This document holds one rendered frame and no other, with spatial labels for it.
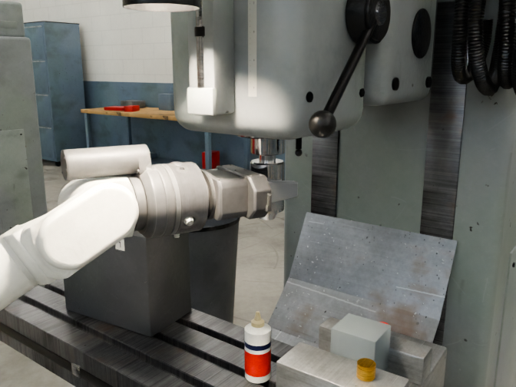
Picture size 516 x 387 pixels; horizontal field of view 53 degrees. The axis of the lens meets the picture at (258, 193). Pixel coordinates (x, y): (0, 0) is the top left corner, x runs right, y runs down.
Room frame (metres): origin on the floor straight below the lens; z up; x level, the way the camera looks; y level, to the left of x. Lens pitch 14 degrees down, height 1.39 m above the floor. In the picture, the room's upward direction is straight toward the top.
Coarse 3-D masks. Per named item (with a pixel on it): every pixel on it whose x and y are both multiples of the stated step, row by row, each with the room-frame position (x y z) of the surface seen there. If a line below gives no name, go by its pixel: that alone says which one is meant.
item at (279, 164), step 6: (252, 162) 0.68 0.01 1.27; (258, 162) 0.68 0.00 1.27; (264, 162) 0.68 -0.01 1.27; (270, 162) 0.68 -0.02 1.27; (276, 162) 0.68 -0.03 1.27; (282, 162) 0.68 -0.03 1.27; (252, 168) 0.68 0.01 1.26; (258, 168) 0.67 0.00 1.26; (264, 168) 0.67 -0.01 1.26; (270, 168) 0.67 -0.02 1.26; (276, 168) 0.67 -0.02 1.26; (282, 168) 0.68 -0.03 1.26
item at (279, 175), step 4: (284, 168) 0.69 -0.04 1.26; (256, 172) 0.67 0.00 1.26; (260, 172) 0.67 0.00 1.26; (264, 172) 0.67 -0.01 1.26; (268, 172) 0.67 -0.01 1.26; (272, 172) 0.67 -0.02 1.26; (276, 172) 0.67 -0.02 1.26; (280, 172) 0.68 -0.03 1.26; (284, 172) 0.69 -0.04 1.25; (268, 176) 0.67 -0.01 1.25; (272, 176) 0.67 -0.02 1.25; (276, 176) 0.67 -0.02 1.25; (280, 176) 0.68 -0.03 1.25; (272, 204) 0.67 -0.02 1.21; (276, 204) 0.67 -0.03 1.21; (280, 204) 0.68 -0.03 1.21; (272, 208) 0.67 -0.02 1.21; (276, 208) 0.67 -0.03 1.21; (280, 208) 0.68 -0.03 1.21; (268, 212) 0.67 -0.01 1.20; (272, 212) 0.67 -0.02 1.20; (276, 212) 0.67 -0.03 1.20
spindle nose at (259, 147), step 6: (252, 144) 0.68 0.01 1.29; (258, 144) 0.67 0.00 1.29; (264, 144) 0.67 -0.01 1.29; (270, 144) 0.67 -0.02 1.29; (276, 144) 0.67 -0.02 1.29; (282, 144) 0.68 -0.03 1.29; (252, 150) 0.68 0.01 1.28; (258, 150) 0.67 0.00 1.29; (264, 150) 0.67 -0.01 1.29; (270, 150) 0.67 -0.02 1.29; (276, 150) 0.67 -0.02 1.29; (282, 150) 0.68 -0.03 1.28
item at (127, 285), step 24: (144, 240) 0.83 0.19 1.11; (168, 240) 0.88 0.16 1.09; (96, 264) 0.89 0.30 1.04; (120, 264) 0.86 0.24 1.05; (144, 264) 0.83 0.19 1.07; (168, 264) 0.87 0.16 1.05; (72, 288) 0.92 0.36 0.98; (96, 288) 0.89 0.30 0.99; (120, 288) 0.86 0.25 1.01; (144, 288) 0.83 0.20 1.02; (168, 288) 0.87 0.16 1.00; (96, 312) 0.89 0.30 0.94; (120, 312) 0.86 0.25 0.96; (144, 312) 0.83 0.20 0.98; (168, 312) 0.87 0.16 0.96
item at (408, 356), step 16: (336, 320) 0.68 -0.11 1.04; (320, 336) 0.66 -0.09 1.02; (400, 336) 0.71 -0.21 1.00; (400, 352) 0.60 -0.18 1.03; (416, 352) 0.59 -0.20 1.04; (432, 352) 0.66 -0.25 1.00; (400, 368) 0.60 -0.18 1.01; (416, 368) 0.58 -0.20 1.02; (432, 368) 0.62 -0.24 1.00; (416, 384) 0.59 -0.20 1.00; (432, 384) 0.62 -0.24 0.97
